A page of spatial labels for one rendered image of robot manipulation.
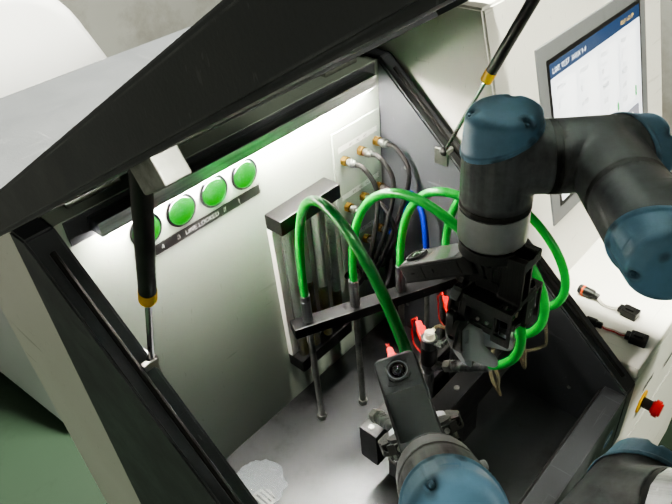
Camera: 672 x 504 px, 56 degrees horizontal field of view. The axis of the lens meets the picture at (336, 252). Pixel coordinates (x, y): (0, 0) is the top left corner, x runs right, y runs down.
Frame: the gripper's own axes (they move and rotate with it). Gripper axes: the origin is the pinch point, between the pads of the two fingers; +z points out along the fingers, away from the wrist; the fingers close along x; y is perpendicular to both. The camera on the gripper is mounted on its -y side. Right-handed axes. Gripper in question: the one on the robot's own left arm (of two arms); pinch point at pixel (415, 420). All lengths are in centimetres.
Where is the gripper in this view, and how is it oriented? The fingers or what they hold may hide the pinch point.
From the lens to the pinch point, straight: 81.2
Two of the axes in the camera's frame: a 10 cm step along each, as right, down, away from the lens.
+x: 9.3, -3.6, -0.2
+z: 0.6, 1.2, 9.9
